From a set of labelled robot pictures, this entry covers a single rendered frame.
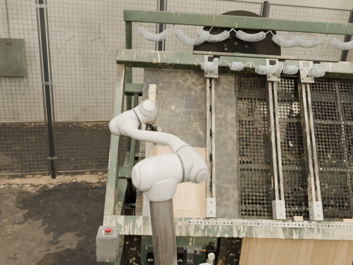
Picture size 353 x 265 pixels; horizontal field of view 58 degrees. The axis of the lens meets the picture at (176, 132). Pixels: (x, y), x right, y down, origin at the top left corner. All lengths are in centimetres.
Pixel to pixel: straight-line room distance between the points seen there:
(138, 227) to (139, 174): 93
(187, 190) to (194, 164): 90
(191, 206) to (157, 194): 93
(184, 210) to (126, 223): 39
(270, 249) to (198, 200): 76
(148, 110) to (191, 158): 51
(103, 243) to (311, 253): 162
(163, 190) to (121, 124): 58
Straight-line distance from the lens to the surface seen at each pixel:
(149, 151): 225
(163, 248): 144
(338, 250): 292
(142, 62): 244
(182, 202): 222
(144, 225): 218
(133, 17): 284
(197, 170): 133
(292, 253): 279
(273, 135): 240
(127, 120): 175
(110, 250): 202
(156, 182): 129
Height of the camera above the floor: 212
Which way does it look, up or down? 19 degrees down
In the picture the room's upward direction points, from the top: 4 degrees clockwise
